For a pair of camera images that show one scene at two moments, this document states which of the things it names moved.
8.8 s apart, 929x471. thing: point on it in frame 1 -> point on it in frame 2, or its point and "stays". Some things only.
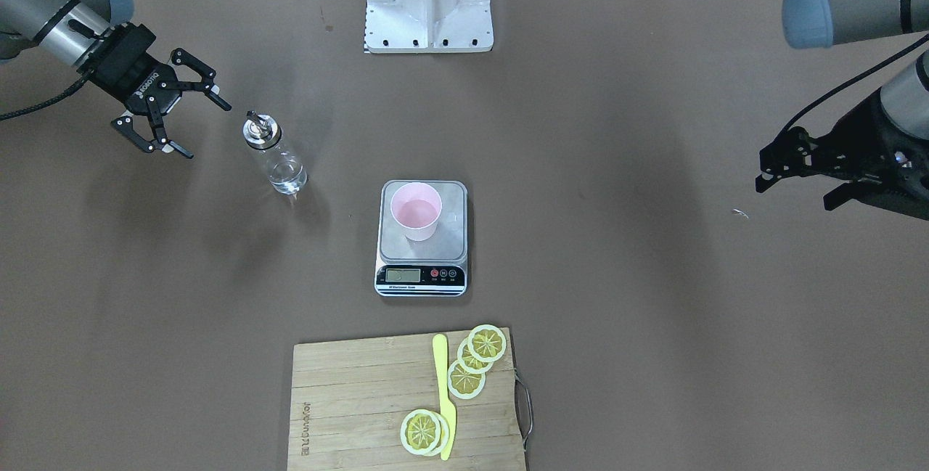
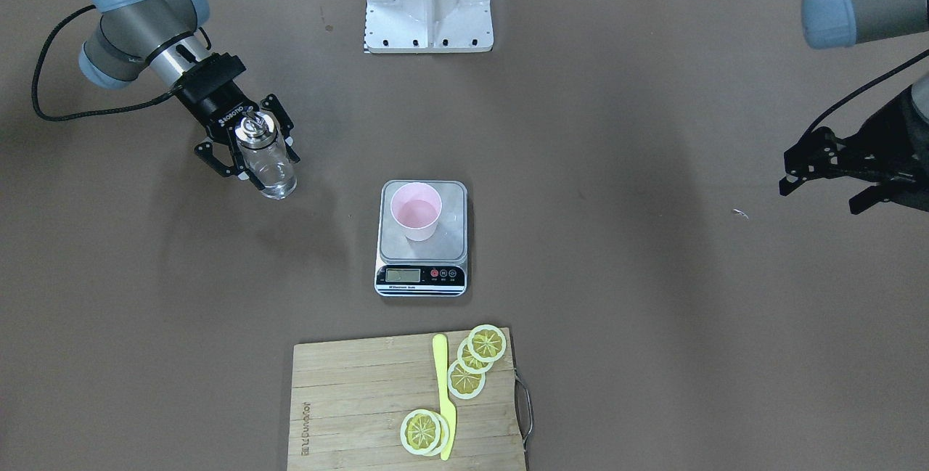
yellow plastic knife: (440, 357) stays
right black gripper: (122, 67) -> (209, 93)
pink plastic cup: (416, 207) stays
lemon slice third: (463, 383) stays
